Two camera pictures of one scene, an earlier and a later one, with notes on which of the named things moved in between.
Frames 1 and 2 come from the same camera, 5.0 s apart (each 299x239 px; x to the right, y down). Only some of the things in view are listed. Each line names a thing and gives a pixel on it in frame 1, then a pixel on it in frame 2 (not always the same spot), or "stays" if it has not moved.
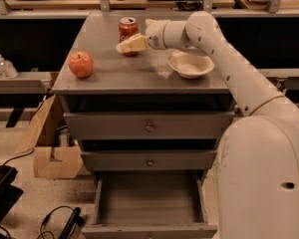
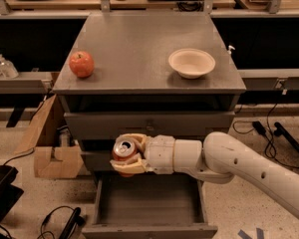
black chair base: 3,196 stays
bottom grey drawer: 150,204 stays
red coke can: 128,27 → 125,156
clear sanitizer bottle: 5,68 stays
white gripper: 154,34 → 159,153
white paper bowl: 190,64 stays
